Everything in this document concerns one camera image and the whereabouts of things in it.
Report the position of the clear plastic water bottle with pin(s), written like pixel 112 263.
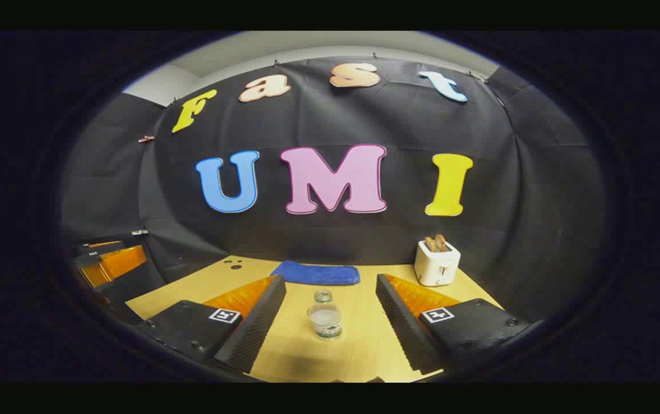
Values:
pixel 325 316

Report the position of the blue towel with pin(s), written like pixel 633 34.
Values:
pixel 315 273

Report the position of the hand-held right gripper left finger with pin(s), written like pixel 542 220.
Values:
pixel 258 322

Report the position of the toasted bread slice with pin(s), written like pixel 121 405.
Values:
pixel 430 244
pixel 442 241

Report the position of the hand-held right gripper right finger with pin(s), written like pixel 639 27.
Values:
pixel 405 322

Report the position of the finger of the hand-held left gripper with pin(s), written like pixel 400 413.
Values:
pixel 114 264
pixel 103 248

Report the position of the black backdrop cloth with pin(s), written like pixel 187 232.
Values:
pixel 364 115

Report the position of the white toaster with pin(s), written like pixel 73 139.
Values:
pixel 436 265

